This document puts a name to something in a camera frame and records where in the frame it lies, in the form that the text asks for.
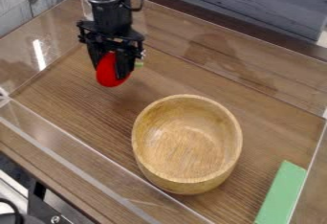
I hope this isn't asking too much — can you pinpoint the black cable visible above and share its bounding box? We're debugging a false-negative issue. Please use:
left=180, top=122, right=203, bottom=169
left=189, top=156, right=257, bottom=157
left=0, top=197, right=24, bottom=224

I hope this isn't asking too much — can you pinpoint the wooden bowl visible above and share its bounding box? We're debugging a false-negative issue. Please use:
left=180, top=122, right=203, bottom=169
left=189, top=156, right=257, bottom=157
left=132, top=94, right=243, bottom=195

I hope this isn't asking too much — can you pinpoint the clear acrylic front panel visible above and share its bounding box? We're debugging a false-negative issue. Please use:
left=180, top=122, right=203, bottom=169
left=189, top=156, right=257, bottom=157
left=0, top=95, right=215, bottom=224

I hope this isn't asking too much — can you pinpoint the black metal table bracket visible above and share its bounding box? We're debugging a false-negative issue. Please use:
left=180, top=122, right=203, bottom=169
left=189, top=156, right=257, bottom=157
left=26, top=181, right=73, bottom=224

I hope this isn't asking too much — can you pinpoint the green rectangular block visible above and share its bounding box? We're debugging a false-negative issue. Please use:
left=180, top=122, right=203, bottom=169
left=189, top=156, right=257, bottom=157
left=252, top=161, right=307, bottom=224

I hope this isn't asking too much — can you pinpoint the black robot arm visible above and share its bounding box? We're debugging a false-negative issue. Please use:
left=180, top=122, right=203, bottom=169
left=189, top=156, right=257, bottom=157
left=76, top=0, right=145, bottom=87

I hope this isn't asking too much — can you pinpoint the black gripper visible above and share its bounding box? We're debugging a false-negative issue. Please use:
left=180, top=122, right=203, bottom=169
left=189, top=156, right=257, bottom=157
left=76, top=20, right=144, bottom=79

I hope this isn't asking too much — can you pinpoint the clear acrylic corner bracket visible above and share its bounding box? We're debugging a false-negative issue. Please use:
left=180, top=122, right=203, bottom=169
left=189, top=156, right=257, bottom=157
left=80, top=0, right=93, bottom=21

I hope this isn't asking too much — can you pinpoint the red plush strawberry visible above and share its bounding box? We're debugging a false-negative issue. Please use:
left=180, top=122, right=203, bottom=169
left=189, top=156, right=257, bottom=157
left=96, top=52, right=143, bottom=87

